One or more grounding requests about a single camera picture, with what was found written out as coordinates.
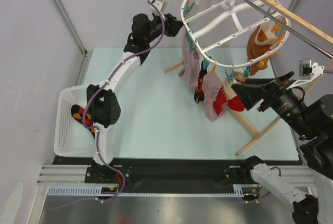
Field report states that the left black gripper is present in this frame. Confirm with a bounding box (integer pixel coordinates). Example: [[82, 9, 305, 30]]
[[144, 12, 184, 44]]

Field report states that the white round clip hanger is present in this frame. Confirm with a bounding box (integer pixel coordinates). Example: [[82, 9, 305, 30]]
[[181, 0, 291, 69]]

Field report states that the black argyle sock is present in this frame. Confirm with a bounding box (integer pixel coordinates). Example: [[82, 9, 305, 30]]
[[71, 104, 95, 138], [194, 60, 208, 104]]

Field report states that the red beige fox sock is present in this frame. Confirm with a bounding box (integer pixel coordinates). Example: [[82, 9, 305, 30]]
[[223, 71, 246, 112]]

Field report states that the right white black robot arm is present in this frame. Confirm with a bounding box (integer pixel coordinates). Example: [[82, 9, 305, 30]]
[[232, 71, 332, 223]]

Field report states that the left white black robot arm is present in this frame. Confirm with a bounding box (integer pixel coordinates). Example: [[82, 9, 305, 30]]
[[83, 14, 183, 182]]

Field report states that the orange brown hanging sock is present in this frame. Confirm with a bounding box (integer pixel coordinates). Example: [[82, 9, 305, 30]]
[[247, 22, 279, 76]]

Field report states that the mauve hanging sock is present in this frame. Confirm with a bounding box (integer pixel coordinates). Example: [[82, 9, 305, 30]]
[[178, 35, 225, 122]]

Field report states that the metal hanging rod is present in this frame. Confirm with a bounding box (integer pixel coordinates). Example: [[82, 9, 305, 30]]
[[243, 0, 332, 59]]

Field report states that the white plastic laundry basket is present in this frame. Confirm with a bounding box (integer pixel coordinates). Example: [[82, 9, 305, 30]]
[[54, 85, 97, 157]]

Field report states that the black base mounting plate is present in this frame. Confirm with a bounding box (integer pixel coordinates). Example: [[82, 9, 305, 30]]
[[52, 156, 255, 194]]

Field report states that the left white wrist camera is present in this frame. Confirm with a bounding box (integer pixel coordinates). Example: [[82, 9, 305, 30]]
[[147, 0, 168, 16]]

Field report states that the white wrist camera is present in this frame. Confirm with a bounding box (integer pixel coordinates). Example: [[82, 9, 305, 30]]
[[147, 0, 168, 16], [288, 60, 325, 89]]

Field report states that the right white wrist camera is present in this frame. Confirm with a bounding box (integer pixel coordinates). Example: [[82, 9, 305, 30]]
[[288, 60, 325, 89]]

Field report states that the wooden drying rack frame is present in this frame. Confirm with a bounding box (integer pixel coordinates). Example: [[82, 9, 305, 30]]
[[161, 0, 332, 160]]

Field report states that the white slotted cable duct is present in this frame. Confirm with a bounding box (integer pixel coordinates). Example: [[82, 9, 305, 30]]
[[48, 185, 248, 197]]

